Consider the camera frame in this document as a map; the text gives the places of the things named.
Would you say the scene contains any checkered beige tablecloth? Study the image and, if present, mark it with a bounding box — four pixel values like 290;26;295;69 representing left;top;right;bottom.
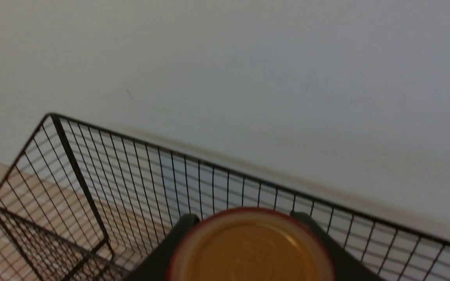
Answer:
0;163;169;281

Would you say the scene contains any black wire mesh shelf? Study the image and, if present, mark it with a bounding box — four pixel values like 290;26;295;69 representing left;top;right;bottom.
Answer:
0;113;450;281

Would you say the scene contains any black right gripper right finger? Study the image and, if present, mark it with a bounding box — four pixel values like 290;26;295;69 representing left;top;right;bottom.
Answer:
290;211;383;281

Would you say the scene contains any soy sauce bottle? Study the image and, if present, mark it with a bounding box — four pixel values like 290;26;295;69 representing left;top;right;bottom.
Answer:
166;207;336;281

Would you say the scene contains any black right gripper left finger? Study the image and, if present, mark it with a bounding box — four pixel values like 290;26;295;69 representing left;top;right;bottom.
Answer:
124;214;200;281

